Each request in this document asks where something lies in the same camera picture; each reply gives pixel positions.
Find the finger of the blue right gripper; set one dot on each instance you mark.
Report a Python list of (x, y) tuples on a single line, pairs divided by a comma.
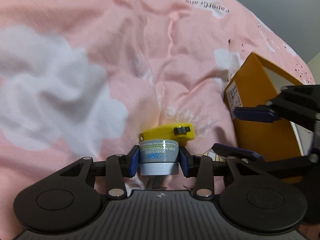
[(256, 114), (240, 153)]

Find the yellow tape measure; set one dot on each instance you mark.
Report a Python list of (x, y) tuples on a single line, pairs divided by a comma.
[(180, 132)]

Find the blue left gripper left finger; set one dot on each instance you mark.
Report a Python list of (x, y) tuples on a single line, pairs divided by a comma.
[(133, 157)]

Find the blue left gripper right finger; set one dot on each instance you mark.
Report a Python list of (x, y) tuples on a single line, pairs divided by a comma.
[(186, 162)]

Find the pink printed duvet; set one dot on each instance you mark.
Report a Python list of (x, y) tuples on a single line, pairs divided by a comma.
[(86, 77)]

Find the orange open cardboard box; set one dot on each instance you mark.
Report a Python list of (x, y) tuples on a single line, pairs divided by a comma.
[(282, 144)]

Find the grey white cream jar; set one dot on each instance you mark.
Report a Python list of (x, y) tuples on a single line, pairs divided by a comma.
[(158, 157)]

